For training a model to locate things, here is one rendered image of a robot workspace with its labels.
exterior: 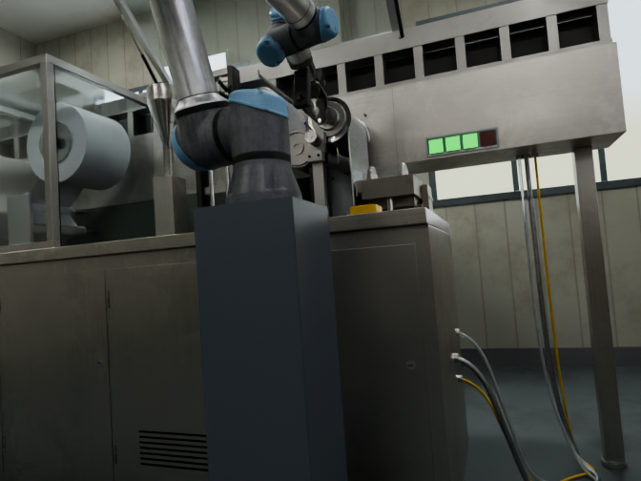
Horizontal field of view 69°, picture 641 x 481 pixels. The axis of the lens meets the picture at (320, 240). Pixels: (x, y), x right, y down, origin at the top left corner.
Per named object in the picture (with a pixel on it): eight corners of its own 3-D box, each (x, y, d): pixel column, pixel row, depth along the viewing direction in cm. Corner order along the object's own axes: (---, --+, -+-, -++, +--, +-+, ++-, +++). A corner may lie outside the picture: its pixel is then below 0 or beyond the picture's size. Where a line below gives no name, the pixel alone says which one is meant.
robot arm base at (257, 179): (284, 198, 83) (280, 144, 83) (211, 208, 88) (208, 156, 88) (313, 207, 97) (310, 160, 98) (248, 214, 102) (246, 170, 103)
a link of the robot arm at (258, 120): (265, 147, 85) (260, 74, 85) (213, 160, 92) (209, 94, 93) (303, 157, 95) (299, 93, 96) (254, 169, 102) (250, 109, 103)
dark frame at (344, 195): (313, 228, 152) (308, 168, 153) (343, 233, 183) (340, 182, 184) (334, 226, 149) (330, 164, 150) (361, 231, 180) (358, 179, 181)
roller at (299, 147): (281, 167, 156) (279, 133, 157) (309, 178, 180) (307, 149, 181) (314, 162, 152) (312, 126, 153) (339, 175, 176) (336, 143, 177)
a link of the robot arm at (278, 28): (281, 32, 113) (297, 11, 120) (247, 47, 119) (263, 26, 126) (298, 60, 118) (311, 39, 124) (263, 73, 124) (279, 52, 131)
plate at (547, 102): (-29, 224, 255) (-31, 171, 257) (19, 227, 281) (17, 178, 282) (628, 130, 148) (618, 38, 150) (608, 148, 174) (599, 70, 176)
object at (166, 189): (146, 246, 180) (138, 102, 183) (170, 247, 193) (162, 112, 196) (175, 243, 175) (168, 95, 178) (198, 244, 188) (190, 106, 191)
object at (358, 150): (351, 186, 148) (347, 129, 149) (369, 195, 170) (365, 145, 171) (353, 186, 148) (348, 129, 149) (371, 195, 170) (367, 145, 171)
